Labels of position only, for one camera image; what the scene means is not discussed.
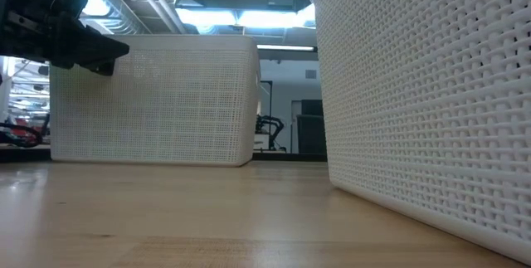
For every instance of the black cabinet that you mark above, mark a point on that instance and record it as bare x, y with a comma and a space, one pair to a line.
311, 133

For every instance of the white perforated plastic bin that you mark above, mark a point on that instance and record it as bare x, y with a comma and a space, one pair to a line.
415, 114
166, 106

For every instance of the black background robot arm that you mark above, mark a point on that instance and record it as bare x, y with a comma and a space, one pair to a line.
265, 120

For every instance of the wall vent grille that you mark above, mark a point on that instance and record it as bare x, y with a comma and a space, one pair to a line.
311, 74

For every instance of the black table frame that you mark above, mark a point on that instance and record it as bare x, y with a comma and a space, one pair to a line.
290, 157
25, 154

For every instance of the white box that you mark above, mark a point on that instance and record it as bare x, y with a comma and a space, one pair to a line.
260, 142

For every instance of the ceiling light strip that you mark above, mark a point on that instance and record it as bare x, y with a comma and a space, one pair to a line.
282, 47

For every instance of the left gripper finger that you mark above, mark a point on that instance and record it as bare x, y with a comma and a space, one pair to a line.
91, 48
101, 69

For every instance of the ceiling light panel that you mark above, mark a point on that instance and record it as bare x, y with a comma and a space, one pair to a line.
257, 19

